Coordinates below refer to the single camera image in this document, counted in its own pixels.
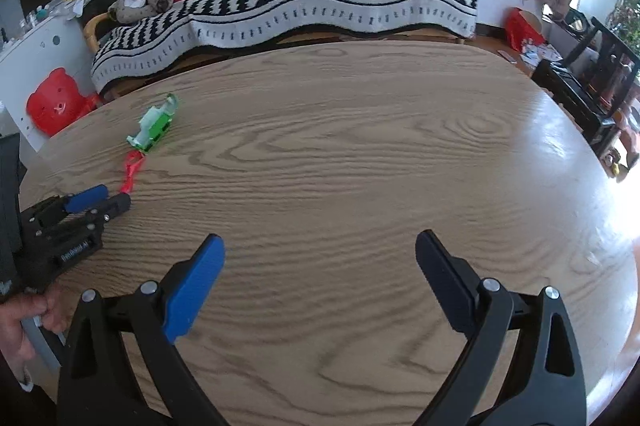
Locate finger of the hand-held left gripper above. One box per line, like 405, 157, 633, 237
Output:
62, 184, 109, 214
92, 193, 132, 223

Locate red paper bag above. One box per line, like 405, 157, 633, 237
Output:
505, 6, 547, 53

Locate green plant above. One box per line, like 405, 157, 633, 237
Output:
614, 0, 640, 43

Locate scattered white papers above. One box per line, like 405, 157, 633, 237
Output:
520, 43, 564, 67

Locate white cabinet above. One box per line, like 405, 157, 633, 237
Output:
0, 13, 101, 153

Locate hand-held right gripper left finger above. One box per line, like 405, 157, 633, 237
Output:
57, 233, 232, 426

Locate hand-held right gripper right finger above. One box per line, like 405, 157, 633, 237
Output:
415, 229, 587, 426

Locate person's left hand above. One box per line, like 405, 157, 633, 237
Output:
0, 288, 68, 372

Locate dark wooden chair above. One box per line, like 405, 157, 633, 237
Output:
531, 16, 640, 148

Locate red plastic strip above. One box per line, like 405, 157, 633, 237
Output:
121, 150, 147, 195

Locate red bear stool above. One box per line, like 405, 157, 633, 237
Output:
26, 67, 99, 138

